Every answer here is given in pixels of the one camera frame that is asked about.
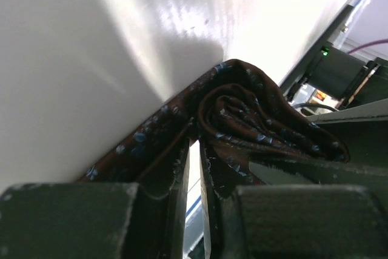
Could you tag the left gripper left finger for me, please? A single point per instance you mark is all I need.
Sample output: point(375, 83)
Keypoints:
point(160, 208)

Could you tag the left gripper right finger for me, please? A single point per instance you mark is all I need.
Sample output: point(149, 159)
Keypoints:
point(218, 181)

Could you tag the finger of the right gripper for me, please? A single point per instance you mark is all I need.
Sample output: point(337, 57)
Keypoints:
point(362, 128)

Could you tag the brown floral tie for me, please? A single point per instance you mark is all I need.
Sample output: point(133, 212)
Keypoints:
point(236, 112)

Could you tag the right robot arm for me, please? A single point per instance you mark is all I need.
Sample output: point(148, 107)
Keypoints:
point(348, 79)

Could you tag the aluminium mounting rail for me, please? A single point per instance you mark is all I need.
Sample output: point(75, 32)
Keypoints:
point(334, 32)

